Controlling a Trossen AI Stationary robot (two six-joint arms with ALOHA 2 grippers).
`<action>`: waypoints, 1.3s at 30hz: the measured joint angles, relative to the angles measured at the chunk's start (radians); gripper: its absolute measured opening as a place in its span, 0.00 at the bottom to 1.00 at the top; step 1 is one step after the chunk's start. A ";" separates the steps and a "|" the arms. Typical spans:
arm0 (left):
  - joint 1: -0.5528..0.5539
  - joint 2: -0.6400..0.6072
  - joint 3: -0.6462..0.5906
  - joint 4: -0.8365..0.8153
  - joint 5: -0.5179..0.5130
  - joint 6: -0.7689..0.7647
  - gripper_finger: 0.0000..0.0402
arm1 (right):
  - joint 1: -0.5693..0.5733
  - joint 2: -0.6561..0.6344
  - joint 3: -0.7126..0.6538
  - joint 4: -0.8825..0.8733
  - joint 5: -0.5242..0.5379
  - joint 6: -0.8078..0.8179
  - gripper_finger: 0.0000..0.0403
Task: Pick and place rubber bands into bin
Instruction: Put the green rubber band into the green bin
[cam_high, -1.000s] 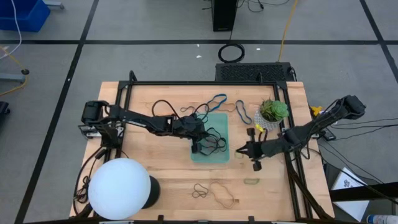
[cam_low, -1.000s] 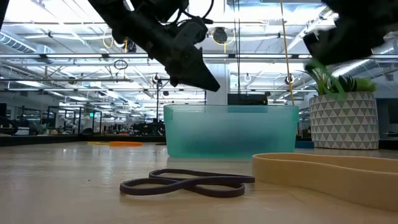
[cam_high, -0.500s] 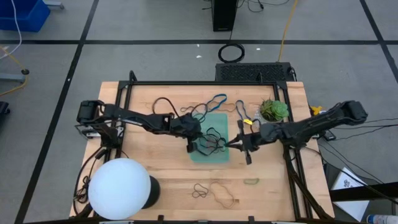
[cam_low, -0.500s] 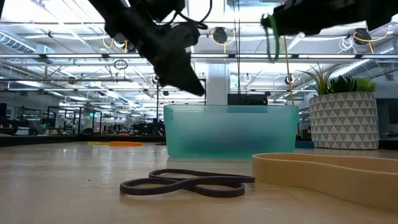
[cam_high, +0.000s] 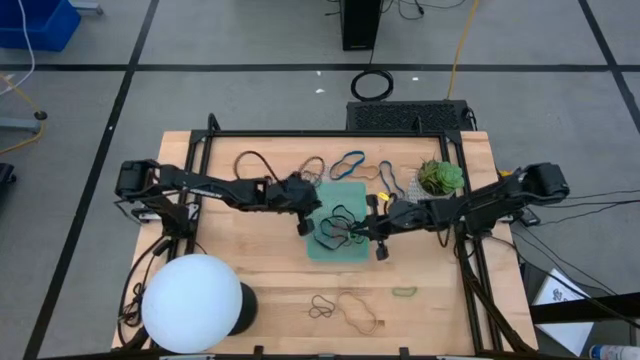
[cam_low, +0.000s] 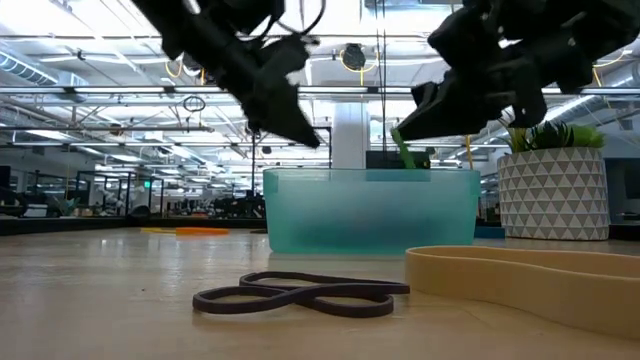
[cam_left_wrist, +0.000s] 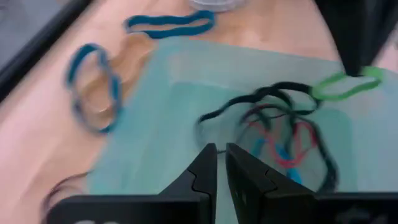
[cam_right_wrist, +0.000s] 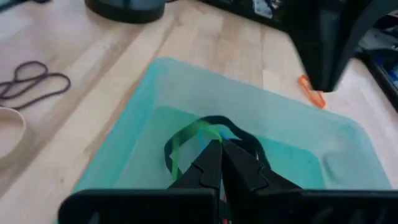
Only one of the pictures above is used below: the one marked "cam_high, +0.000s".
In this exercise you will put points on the grey metal bracket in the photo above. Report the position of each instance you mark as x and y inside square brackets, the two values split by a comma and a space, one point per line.
[147, 215]

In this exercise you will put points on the black mesh computer case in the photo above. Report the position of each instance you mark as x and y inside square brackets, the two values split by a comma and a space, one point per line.
[400, 116]

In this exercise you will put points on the yellow plastic clip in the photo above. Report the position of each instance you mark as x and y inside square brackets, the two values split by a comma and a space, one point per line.
[505, 173]

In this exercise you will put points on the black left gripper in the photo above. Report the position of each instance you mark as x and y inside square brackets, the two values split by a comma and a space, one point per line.
[295, 195]

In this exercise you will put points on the black computer tower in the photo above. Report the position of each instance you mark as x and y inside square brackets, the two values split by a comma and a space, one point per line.
[360, 25]

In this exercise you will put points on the white spray can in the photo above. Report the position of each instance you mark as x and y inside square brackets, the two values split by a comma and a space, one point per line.
[615, 353]

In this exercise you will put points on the green rubber band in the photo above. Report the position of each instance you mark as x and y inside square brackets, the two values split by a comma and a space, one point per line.
[360, 240]
[393, 291]

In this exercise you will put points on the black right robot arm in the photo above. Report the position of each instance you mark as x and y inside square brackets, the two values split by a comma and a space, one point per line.
[500, 200]

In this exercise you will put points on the black floor object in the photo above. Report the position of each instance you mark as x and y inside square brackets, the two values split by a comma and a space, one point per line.
[5, 180]

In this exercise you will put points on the black metal beam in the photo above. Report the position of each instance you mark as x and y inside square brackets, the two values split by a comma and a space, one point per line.
[600, 305]

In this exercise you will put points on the succulent in white patterned pot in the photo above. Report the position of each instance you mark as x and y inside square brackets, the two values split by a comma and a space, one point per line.
[440, 177]

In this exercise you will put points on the grey metal stand foot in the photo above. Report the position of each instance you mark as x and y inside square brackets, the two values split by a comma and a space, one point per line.
[20, 125]

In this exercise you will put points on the black table clamp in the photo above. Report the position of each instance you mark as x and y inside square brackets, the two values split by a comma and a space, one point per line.
[404, 352]
[258, 351]

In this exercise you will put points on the blue storage tote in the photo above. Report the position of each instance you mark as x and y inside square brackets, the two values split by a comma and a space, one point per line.
[35, 22]

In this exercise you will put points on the black power brick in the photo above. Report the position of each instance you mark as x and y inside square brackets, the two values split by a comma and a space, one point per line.
[530, 217]

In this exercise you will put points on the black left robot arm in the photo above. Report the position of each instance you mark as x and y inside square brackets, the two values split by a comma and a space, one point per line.
[210, 185]

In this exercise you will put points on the white paper sheet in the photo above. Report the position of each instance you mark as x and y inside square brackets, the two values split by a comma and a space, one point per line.
[562, 340]

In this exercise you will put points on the black aluminium table frame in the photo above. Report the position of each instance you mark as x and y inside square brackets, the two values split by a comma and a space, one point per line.
[320, 133]

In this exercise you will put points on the wide tan rubber band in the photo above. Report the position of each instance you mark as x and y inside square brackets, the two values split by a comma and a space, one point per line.
[372, 333]
[378, 172]

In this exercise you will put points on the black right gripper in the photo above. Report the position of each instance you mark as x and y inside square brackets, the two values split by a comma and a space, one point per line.
[407, 217]

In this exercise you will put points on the white globe table lamp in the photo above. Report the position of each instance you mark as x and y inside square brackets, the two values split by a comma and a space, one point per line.
[192, 300]

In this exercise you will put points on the teal translucent plastic bin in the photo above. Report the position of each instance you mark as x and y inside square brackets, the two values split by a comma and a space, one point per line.
[345, 192]

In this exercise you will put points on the thin dark rubber band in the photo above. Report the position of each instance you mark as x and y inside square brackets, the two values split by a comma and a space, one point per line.
[312, 312]
[322, 167]

